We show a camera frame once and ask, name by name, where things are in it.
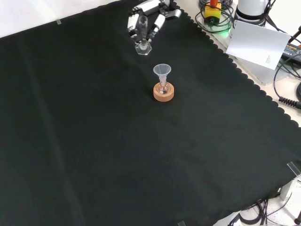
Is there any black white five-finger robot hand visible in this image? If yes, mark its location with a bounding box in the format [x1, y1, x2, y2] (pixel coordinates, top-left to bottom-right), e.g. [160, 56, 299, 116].
[127, 0, 183, 44]

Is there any clear glass graduated cylinder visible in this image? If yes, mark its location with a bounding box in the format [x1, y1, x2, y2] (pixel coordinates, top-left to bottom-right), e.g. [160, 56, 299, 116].
[135, 16, 152, 56]

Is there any clear glass round-bottom flask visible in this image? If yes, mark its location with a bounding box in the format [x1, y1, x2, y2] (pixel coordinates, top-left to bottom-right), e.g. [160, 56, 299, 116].
[158, 78, 170, 94]

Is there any yellow stop button box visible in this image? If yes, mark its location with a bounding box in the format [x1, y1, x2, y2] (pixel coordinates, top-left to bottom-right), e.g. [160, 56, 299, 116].
[204, 0, 222, 25]

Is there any clear plastic funnel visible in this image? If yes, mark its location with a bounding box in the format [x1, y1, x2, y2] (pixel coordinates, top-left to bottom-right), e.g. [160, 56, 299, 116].
[153, 64, 172, 83]

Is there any pale white board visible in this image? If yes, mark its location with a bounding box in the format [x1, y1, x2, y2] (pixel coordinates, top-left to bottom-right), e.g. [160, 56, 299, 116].
[225, 19, 292, 71]

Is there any black bench cloth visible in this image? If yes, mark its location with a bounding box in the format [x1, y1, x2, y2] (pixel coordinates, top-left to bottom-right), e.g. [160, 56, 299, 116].
[0, 0, 301, 226]

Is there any black power adapter yellow label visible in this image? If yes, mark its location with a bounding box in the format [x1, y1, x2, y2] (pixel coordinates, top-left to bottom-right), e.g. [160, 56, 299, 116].
[281, 43, 301, 64]

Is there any black thin cable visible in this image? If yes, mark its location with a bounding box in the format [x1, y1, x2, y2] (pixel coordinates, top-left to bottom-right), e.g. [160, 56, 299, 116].
[272, 53, 301, 101]

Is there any black coiled cable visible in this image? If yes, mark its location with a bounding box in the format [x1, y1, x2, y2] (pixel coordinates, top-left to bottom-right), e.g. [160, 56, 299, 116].
[278, 96, 301, 109]

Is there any black floor cable bundle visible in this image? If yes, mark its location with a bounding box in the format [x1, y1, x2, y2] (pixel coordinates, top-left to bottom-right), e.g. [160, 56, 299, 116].
[227, 199, 301, 226]

